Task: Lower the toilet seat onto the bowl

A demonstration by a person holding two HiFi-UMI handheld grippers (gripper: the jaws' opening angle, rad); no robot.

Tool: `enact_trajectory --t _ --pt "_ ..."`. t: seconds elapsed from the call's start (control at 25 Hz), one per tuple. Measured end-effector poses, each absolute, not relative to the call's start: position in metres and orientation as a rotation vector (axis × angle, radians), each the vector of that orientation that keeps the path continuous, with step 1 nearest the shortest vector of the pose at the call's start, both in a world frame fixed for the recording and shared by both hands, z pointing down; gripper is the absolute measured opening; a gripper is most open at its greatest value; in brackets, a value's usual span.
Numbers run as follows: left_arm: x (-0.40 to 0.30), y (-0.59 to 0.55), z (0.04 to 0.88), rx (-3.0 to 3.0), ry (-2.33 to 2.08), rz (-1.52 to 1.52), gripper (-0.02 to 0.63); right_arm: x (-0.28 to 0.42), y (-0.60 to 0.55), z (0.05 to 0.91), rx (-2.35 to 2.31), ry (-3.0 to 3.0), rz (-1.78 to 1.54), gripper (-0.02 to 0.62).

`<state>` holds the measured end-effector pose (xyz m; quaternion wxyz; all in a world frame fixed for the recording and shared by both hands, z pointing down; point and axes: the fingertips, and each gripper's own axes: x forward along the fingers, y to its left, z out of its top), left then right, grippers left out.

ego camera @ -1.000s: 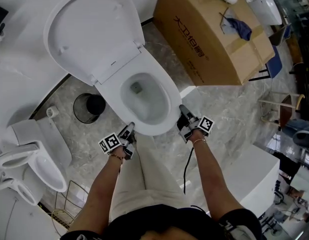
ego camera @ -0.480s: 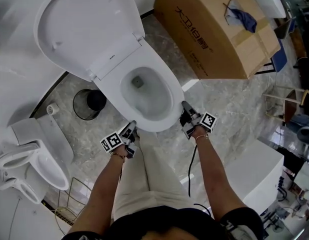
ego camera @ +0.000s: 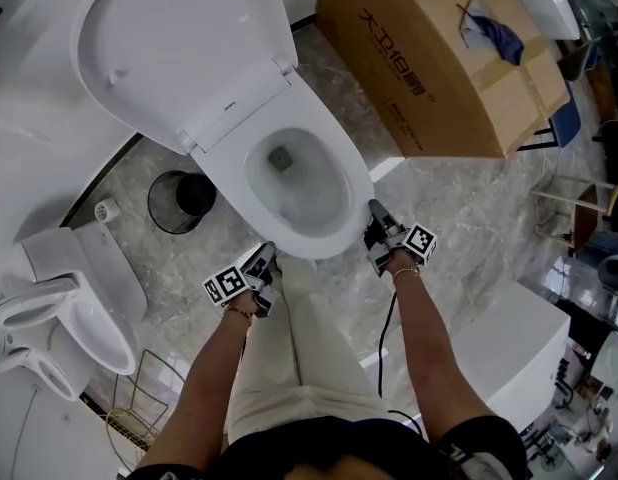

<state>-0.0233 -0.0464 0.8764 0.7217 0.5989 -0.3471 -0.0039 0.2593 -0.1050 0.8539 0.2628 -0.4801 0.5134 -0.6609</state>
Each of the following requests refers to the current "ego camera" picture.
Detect black cable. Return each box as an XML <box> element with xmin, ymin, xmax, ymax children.
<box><xmin>377</xmin><ymin>290</ymin><xmax>426</xmax><ymax>437</ymax></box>

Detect blue cloth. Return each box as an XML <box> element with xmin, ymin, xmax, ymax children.
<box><xmin>463</xmin><ymin>11</ymin><xmax>526</xmax><ymax>68</ymax></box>

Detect black mesh waste bin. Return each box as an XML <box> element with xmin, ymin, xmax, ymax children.
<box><xmin>147</xmin><ymin>170</ymin><xmax>218</xmax><ymax>235</ymax></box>

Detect wooden chair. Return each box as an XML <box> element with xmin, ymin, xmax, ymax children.
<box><xmin>531</xmin><ymin>179</ymin><xmax>618</xmax><ymax>258</ymax></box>

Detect white toilet seat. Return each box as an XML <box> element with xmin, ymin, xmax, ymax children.
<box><xmin>69</xmin><ymin>0</ymin><xmax>298</xmax><ymax>157</ymax></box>

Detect person's right forearm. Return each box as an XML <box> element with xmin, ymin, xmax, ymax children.
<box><xmin>390</xmin><ymin>261</ymin><xmax>496</xmax><ymax>445</ymax></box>

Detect white rectangular cabinet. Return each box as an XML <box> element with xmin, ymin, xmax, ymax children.
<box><xmin>436</xmin><ymin>281</ymin><xmax>573</xmax><ymax>432</ymax></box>

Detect thin gold bracelet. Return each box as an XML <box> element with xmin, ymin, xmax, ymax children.
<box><xmin>392</xmin><ymin>265</ymin><xmax>422</xmax><ymax>285</ymax></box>

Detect large cardboard box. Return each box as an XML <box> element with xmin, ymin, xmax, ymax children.
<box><xmin>314</xmin><ymin>0</ymin><xmax>572</xmax><ymax>160</ymax></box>

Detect beaded bracelet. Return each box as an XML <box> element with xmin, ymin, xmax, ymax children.
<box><xmin>222</xmin><ymin>304</ymin><xmax>256</xmax><ymax>325</ymax></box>

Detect white toilet bowl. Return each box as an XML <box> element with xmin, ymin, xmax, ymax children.
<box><xmin>188</xmin><ymin>65</ymin><xmax>376</xmax><ymax>262</ymax></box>

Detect blue chair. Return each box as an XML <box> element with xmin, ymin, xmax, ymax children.
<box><xmin>517</xmin><ymin>42</ymin><xmax>603</xmax><ymax>152</ymax></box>

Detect person's left forearm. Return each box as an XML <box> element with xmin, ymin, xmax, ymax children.
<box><xmin>137</xmin><ymin>303</ymin><xmax>256</xmax><ymax>475</ymax></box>

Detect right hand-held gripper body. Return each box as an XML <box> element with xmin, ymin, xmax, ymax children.
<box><xmin>363</xmin><ymin>217</ymin><xmax>439</xmax><ymax>278</ymax></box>

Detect gold wire rack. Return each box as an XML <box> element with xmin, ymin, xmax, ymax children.
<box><xmin>104</xmin><ymin>349</ymin><xmax>191</xmax><ymax>472</ymax></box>

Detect person's black shirt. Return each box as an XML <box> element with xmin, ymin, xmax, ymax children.
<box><xmin>122</xmin><ymin>414</ymin><xmax>531</xmax><ymax>480</ymax></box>

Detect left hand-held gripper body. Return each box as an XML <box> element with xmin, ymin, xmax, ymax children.
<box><xmin>202</xmin><ymin>247</ymin><xmax>281</xmax><ymax>319</ymax></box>

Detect person's white trousers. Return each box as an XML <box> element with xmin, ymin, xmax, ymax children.
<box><xmin>227</xmin><ymin>255</ymin><xmax>426</xmax><ymax>450</ymax></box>

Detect white display toilet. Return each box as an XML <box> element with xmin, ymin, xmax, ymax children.
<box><xmin>0</xmin><ymin>222</ymin><xmax>151</xmax><ymax>405</ymax></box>

